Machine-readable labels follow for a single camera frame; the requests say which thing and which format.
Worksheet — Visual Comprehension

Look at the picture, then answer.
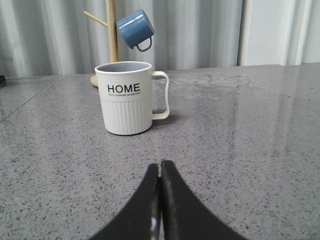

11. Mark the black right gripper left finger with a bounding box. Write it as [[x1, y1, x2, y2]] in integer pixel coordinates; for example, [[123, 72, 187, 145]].
[[91, 163, 160, 240]]

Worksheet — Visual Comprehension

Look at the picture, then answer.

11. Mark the white HOME mug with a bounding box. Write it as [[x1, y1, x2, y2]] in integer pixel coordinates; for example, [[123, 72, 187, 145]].
[[95, 61, 170, 136]]

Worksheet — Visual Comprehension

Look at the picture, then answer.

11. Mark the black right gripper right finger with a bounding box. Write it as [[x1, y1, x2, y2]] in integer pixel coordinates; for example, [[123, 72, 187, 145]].
[[161, 160, 244, 240]]

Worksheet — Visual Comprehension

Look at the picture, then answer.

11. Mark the blue enamel mug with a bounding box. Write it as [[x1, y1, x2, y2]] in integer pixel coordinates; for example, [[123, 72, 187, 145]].
[[116, 9, 155, 52]]

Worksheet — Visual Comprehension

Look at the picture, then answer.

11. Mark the wooden mug tree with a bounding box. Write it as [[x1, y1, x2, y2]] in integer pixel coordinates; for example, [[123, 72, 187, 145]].
[[83, 0, 121, 89]]

